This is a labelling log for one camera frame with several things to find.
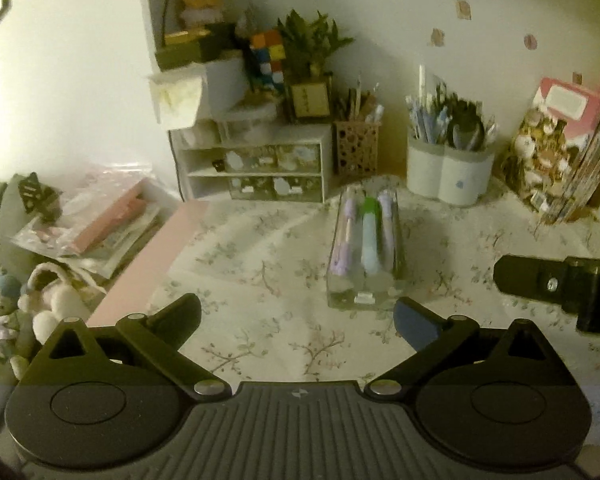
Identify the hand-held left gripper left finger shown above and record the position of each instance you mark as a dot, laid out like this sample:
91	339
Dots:
180	316

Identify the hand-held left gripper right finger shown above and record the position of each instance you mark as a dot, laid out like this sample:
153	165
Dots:
415	324

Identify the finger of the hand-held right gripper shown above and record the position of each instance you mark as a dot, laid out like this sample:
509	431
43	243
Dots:
525	280

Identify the clear plastic drawer tray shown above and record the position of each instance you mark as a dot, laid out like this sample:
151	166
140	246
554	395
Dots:
365	301

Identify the green cap highlighter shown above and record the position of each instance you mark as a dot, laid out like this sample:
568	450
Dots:
371	245

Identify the thin purple pen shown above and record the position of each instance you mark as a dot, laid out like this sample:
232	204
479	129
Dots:
344	245

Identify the pink desk mat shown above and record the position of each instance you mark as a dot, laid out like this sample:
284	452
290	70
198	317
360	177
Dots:
150	260

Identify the stack of booklets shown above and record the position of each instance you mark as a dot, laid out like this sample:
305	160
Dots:
130	250

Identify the floral tablecloth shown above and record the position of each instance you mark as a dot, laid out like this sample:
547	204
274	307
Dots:
260	260

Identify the flat pink box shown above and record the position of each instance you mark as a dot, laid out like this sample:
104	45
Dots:
112	222

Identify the white pink rabbit plush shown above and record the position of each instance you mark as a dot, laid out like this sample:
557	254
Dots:
55	310

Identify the white cloud-shaped pen holder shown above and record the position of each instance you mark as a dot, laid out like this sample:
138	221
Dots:
445	175

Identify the row of colourful books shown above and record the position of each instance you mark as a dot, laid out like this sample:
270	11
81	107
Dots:
595	160

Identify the pink box in plastic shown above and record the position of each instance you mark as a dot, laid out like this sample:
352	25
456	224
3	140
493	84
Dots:
105	180

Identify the blue haired doll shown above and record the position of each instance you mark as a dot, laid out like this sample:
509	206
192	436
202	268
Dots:
0	310

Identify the pink cover book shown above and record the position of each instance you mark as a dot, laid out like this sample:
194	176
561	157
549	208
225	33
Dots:
570	102

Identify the brown mesh pen holder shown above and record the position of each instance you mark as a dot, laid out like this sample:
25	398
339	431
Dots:
356	149

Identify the black metal ornament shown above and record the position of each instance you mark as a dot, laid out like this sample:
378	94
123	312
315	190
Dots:
37	197

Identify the bunch of pens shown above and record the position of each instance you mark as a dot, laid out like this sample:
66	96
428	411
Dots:
430	115

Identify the white drawer organizer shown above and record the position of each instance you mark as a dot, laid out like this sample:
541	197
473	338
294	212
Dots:
325	140

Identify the clear lidded container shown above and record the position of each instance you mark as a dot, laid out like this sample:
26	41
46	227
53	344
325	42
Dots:
252	120

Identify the pale yellow sticky note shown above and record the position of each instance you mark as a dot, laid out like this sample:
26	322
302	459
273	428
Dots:
175	97

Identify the bundle of pencils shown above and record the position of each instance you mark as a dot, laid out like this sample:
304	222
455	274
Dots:
357	102

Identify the white square box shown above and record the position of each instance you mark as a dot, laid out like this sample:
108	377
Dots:
225	82

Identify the potted green plant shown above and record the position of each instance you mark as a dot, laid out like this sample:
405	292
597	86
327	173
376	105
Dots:
310	100

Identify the dark green box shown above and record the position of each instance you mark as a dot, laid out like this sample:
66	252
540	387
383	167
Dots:
190	57

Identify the colourful puzzle cube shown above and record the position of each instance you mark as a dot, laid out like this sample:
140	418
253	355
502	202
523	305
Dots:
268	57

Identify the small gold box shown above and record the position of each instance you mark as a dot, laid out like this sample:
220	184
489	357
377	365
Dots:
185	36

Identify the grey hanging ornament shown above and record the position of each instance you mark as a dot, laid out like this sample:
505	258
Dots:
246	24

